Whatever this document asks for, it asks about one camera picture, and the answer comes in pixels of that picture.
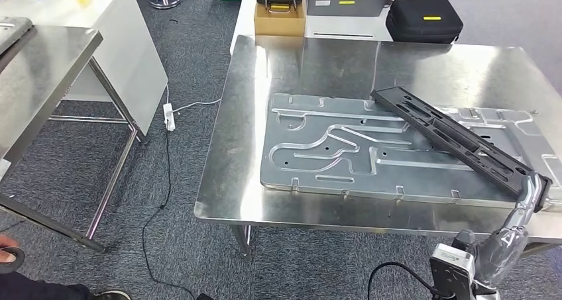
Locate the white power cable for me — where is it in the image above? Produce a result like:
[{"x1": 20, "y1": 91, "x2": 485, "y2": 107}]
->
[{"x1": 166, "y1": 85, "x2": 223, "y2": 115}]

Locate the person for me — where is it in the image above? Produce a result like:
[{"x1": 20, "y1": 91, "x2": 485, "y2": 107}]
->
[{"x1": 0, "y1": 234, "x2": 132, "y2": 300}]

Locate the stainless steel table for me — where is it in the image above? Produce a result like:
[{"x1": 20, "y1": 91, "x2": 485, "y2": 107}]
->
[{"x1": 0, "y1": 16, "x2": 148, "y2": 254}]

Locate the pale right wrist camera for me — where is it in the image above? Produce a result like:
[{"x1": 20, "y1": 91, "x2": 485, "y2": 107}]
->
[{"x1": 429, "y1": 244, "x2": 477, "y2": 300}]

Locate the black floor cable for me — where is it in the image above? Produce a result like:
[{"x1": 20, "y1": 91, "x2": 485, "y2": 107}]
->
[{"x1": 140, "y1": 130, "x2": 196, "y2": 300}]

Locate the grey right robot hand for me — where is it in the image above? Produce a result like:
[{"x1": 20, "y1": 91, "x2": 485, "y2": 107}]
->
[{"x1": 452, "y1": 174, "x2": 544, "y2": 289}]

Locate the black handheld switch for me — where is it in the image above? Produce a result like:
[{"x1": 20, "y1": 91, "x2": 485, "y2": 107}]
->
[{"x1": 0, "y1": 246, "x2": 26, "y2": 275}]

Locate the cardboard box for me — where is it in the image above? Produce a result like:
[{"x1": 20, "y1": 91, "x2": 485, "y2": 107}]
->
[{"x1": 253, "y1": 0, "x2": 307, "y2": 38}]

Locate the white desk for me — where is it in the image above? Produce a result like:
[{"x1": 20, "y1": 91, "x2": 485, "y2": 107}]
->
[{"x1": 0, "y1": 0, "x2": 169, "y2": 136}]

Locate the stainless steel workbench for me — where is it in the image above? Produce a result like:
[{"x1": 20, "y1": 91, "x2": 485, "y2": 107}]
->
[{"x1": 194, "y1": 34, "x2": 562, "y2": 257}]

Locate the long black plastic part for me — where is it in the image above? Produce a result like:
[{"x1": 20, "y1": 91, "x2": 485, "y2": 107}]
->
[{"x1": 370, "y1": 85, "x2": 553, "y2": 213}]

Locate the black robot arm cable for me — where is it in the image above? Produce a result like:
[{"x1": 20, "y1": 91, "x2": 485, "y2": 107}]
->
[{"x1": 368, "y1": 261, "x2": 444, "y2": 300}]

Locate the person's left hand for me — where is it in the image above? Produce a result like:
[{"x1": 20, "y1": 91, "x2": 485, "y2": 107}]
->
[{"x1": 0, "y1": 235, "x2": 19, "y2": 264}]

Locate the black zip case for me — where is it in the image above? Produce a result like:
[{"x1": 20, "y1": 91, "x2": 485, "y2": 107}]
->
[{"x1": 385, "y1": 0, "x2": 464, "y2": 44}]

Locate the grey metal part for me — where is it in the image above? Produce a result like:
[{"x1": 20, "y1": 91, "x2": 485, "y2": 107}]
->
[{"x1": 0, "y1": 17, "x2": 34, "y2": 56}]

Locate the stamped sheet metal panel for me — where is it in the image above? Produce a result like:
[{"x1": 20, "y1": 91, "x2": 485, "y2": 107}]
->
[{"x1": 260, "y1": 92, "x2": 562, "y2": 212}]

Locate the white power strip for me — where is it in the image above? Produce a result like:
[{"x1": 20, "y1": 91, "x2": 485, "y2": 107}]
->
[{"x1": 162, "y1": 103, "x2": 176, "y2": 132}]

